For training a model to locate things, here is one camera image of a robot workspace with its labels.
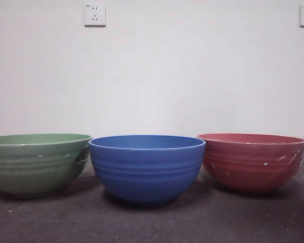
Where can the red ribbed bowl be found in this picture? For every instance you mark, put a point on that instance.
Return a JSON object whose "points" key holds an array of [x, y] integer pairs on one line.
{"points": [[250, 167]]}

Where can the green ribbed bowl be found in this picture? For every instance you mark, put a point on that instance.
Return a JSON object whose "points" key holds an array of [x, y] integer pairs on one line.
{"points": [[35, 167]]}

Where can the blue ribbed bowl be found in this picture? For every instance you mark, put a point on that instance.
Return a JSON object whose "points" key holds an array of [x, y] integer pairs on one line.
{"points": [[147, 174]]}

